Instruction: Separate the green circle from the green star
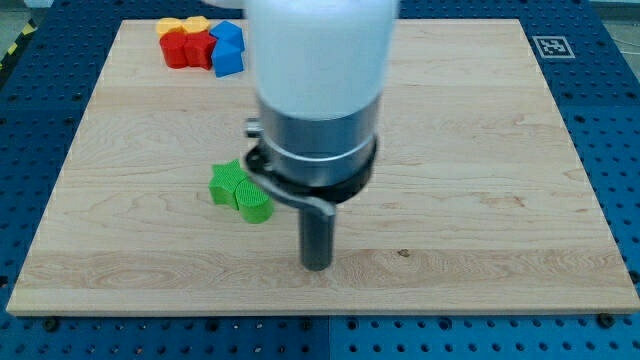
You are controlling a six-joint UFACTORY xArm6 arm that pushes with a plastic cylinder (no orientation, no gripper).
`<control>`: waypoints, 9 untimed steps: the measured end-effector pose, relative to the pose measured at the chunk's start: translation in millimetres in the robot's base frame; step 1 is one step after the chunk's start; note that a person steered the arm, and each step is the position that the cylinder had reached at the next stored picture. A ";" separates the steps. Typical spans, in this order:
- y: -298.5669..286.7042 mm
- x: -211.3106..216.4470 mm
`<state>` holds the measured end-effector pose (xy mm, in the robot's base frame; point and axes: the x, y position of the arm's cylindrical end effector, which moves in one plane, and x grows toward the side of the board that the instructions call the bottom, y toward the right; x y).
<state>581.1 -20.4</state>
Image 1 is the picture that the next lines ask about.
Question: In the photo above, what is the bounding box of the red circle block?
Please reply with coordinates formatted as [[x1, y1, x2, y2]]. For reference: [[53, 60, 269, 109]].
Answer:
[[159, 32, 188, 69]]

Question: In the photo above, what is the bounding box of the green circle block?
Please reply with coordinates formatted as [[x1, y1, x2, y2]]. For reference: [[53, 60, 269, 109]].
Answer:
[[235, 179, 274, 224]]

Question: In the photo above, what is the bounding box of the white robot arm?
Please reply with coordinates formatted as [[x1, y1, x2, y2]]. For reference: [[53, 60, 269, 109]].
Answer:
[[208, 0, 399, 271]]

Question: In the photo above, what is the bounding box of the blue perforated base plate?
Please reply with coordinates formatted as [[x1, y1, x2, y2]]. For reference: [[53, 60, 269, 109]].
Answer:
[[1, 0, 639, 359]]

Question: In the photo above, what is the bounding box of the white fiducial marker tag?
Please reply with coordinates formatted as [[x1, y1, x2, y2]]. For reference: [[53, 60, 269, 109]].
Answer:
[[532, 36, 575, 59]]

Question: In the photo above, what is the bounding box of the yellow star block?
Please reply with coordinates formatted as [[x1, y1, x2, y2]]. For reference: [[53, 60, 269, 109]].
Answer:
[[155, 17, 184, 38]]

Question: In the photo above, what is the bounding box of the blue cube block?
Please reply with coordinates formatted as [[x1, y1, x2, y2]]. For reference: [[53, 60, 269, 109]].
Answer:
[[209, 20, 245, 51]]

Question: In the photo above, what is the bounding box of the yellow hexagon block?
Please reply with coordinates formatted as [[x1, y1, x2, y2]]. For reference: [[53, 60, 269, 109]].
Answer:
[[182, 16, 211, 34]]

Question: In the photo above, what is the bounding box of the blue pentagon block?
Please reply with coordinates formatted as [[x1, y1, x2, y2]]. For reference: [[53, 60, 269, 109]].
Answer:
[[211, 40, 244, 77]]

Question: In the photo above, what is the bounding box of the wooden board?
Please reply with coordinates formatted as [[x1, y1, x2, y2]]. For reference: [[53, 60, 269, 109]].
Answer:
[[7, 20, 639, 317]]

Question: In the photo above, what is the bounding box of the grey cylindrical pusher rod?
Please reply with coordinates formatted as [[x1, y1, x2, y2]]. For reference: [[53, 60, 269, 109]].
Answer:
[[298, 210, 334, 271]]

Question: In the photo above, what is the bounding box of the green star block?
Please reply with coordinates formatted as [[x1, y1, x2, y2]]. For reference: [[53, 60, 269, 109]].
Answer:
[[208, 159, 248, 210]]

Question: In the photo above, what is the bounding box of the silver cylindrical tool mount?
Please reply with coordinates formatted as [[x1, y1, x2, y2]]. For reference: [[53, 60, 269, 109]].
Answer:
[[245, 95, 378, 217]]

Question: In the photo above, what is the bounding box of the red star block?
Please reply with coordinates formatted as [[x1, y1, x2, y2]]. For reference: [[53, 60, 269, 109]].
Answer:
[[184, 31, 217, 70]]

